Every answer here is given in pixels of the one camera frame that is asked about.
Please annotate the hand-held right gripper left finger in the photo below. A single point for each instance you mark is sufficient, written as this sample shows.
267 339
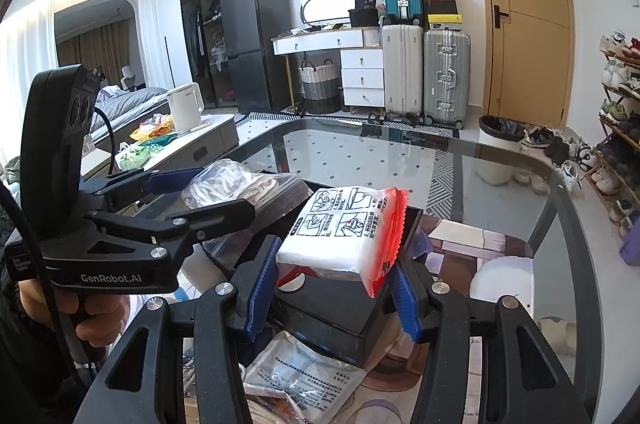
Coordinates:
265 284

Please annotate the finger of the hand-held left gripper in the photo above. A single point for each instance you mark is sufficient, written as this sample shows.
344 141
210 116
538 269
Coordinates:
170 180
220 216

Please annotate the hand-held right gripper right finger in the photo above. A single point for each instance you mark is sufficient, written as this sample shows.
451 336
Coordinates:
407 304

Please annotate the clear plastic zip bag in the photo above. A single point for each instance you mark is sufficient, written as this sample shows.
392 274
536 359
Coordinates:
235 184

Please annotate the black cardboard box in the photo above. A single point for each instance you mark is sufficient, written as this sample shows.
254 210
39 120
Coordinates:
330 314

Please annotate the white tissue pack orange end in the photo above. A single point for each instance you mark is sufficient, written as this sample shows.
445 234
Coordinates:
335 229

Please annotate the white printed packet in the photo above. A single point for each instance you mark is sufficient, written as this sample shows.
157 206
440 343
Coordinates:
300 374

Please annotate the person's left hand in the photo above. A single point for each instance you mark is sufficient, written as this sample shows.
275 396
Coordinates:
102 324

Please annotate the green snack bag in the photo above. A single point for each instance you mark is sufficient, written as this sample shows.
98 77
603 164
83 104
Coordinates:
135 154

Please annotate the yellow snack bag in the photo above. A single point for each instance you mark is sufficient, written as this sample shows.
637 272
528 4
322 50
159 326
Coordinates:
152 133

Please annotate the white low cabinet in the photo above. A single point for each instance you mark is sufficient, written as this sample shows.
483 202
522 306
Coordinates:
200 139

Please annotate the pink snack packet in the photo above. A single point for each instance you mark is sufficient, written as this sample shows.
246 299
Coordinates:
159 120

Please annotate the white electric kettle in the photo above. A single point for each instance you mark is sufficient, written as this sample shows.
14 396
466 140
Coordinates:
185 109

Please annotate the bed with grey duvet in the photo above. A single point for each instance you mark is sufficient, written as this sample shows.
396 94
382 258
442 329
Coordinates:
130 102

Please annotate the white office chair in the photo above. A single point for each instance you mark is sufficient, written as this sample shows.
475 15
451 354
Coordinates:
128 75

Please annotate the printed cartoon table mat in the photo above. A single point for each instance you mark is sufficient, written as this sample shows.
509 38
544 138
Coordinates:
390 394

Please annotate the brown curtain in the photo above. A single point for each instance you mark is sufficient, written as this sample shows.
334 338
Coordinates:
95 44

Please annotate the patterned rug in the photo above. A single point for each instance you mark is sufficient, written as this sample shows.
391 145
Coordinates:
280 117

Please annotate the woven laundry basket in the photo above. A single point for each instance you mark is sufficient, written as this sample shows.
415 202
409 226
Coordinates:
320 89

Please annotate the white trash bin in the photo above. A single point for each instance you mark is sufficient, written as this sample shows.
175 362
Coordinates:
497 159

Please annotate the black refrigerator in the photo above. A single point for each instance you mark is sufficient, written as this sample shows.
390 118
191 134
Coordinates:
255 29

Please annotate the white dressing table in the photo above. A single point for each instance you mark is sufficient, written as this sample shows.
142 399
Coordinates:
362 77

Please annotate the pile of loose shoes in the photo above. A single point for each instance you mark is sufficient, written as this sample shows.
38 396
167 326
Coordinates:
555 149

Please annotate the purple bag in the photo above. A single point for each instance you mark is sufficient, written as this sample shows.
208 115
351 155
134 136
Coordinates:
630 241

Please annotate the silver suitcase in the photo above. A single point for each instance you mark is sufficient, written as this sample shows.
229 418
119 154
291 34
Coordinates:
446 74

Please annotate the oval mirror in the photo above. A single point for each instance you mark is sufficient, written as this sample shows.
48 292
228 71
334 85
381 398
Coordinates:
327 7

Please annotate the white suitcase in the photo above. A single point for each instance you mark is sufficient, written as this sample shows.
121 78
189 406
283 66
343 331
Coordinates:
402 69

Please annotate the black storage box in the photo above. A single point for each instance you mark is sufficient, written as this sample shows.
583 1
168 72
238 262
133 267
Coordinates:
365 18

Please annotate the wooden shoe rack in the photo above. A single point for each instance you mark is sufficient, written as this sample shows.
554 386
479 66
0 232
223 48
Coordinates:
614 127

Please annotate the yellow black shoe box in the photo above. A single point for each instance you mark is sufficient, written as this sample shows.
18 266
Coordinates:
444 21

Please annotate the wooden door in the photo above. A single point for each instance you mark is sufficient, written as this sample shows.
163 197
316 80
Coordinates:
530 29

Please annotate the group of racked sneakers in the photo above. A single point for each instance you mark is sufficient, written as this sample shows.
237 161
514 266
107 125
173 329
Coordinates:
612 77

